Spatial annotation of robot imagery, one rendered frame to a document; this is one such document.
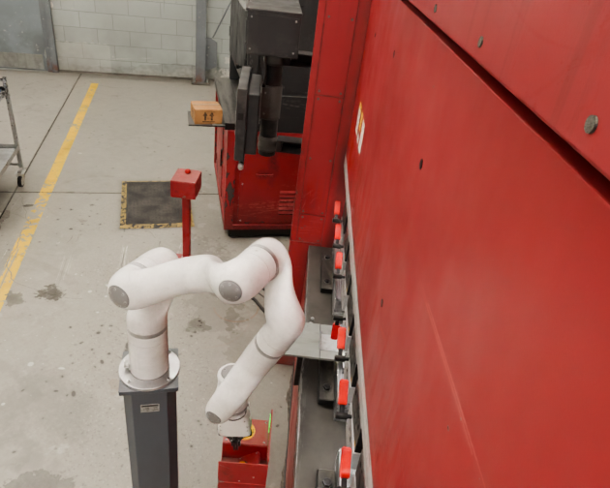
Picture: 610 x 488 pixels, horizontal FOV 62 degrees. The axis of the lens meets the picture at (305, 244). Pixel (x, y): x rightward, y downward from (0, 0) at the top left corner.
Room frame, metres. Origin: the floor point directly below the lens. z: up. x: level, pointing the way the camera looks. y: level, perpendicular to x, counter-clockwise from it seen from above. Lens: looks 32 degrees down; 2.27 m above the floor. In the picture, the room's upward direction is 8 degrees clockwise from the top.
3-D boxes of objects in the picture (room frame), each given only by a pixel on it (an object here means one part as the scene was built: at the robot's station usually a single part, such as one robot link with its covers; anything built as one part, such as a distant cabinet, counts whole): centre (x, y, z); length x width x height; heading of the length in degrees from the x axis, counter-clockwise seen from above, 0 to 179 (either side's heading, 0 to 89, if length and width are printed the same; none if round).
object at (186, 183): (3.03, 0.83, 0.41); 0.25 x 0.20 x 0.83; 92
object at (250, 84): (2.60, 0.38, 1.42); 0.45 x 0.12 x 0.36; 7
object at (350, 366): (1.04, -0.21, 1.26); 0.15 x 0.09 x 0.17; 2
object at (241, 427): (1.05, 0.14, 0.95); 0.10 x 0.07 x 0.11; 94
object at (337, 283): (1.97, -0.18, 0.92); 0.50 x 0.06 x 0.10; 2
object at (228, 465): (1.11, 0.10, 0.75); 0.20 x 0.16 x 0.18; 4
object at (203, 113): (3.63, 0.85, 1.04); 0.30 x 0.26 x 0.12; 16
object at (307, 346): (1.41, -0.05, 1.00); 0.26 x 0.18 x 0.01; 92
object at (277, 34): (2.66, 0.30, 1.53); 0.51 x 0.25 x 0.85; 7
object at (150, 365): (1.17, 0.44, 1.09); 0.19 x 0.19 x 0.18
